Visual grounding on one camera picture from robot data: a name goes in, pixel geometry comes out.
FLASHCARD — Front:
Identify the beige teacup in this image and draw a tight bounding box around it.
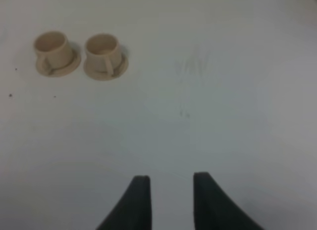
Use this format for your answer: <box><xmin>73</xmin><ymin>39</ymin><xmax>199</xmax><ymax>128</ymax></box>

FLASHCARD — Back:
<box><xmin>85</xmin><ymin>33</ymin><xmax>122</xmax><ymax>76</ymax></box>
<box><xmin>34</xmin><ymin>31</ymin><xmax>74</xmax><ymax>75</ymax></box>

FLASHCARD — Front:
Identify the beige cup saucer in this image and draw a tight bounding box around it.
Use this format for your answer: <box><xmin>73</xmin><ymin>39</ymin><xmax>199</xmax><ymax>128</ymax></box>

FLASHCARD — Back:
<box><xmin>35</xmin><ymin>49</ymin><xmax>81</xmax><ymax>77</ymax></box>
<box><xmin>83</xmin><ymin>54</ymin><xmax>129</xmax><ymax>81</ymax></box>

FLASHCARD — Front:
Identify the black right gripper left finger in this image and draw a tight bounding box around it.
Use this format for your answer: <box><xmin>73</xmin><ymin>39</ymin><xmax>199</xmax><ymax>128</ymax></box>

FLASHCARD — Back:
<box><xmin>97</xmin><ymin>175</ymin><xmax>151</xmax><ymax>230</ymax></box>

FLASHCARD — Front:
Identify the beige left teacup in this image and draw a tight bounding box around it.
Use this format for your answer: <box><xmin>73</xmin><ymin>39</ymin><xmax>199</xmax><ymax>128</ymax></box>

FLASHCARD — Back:
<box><xmin>34</xmin><ymin>31</ymin><xmax>74</xmax><ymax>75</ymax></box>

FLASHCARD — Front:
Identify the beige right cup saucer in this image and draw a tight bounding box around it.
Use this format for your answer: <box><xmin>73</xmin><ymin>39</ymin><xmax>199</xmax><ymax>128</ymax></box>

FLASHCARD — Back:
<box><xmin>83</xmin><ymin>54</ymin><xmax>129</xmax><ymax>81</ymax></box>

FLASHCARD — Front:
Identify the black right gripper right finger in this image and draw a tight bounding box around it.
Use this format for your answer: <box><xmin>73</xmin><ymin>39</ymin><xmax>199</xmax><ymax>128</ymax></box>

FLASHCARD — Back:
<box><xmin>193</xmin><ymin>172</ymin><xmax>262</xmax><ymax>230</ymax></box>

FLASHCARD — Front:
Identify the beige left cup saucer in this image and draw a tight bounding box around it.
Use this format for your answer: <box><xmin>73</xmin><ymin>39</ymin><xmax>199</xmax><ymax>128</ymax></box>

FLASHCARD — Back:
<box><xmin>35</xmin><ymin>49</ymin><xmax>81</xmax><ymax>77</ymax></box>

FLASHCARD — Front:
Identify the beige right teacup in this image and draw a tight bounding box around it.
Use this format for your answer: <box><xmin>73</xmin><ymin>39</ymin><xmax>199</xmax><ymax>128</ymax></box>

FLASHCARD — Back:
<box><xmin>85</xmin><ymin>33</ymin><xmax>122</xmax><ymax>76</ymax></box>

